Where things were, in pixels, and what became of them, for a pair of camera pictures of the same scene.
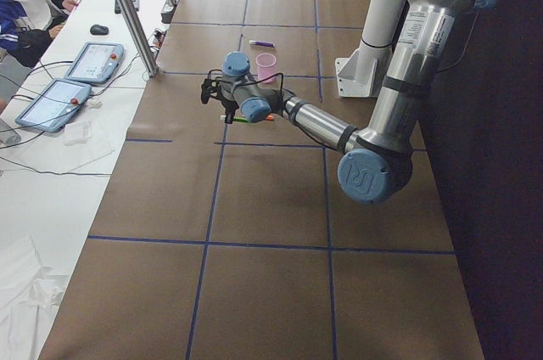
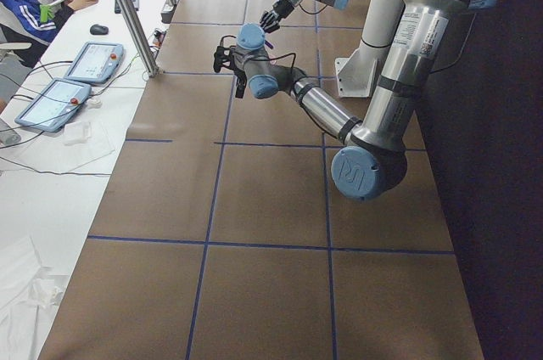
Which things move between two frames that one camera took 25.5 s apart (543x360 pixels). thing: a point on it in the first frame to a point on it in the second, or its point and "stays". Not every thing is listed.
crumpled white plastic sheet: (30, 295) stays
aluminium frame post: (130, 14) stays
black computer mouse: (98, 30) stays
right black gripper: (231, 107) to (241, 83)
